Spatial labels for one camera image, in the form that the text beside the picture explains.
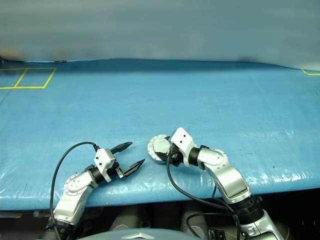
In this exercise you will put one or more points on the silver round motor lid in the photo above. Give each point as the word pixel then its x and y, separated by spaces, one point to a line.
pixel 161 145

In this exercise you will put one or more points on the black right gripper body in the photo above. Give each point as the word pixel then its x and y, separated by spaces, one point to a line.
pixel 175 155

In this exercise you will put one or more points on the blue plastic table cover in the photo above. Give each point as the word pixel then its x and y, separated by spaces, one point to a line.
pixel 175 100

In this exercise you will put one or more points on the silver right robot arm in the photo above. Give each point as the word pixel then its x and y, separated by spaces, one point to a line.
pixel 225 175

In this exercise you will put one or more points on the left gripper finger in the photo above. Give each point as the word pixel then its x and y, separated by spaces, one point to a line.
pixel 122 146
pixel 135 167

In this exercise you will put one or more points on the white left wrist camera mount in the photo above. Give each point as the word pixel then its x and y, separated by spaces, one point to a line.
pixel 102 157

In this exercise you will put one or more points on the blue-grey robot torso with emblem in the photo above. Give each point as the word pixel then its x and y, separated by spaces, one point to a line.
pixel 117 235

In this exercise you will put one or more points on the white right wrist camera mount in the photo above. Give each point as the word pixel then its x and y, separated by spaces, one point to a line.
pixel 182 140

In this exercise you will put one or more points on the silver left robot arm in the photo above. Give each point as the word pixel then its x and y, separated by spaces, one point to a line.
pixel 75 187

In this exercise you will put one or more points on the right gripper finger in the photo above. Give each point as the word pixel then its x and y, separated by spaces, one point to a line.
pixel 162 155

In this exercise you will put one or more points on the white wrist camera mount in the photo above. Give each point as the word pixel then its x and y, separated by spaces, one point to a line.
pixel 102 157
pixel 182 140

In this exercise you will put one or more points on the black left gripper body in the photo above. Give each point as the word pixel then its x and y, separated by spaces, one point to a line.
pixel 116 171

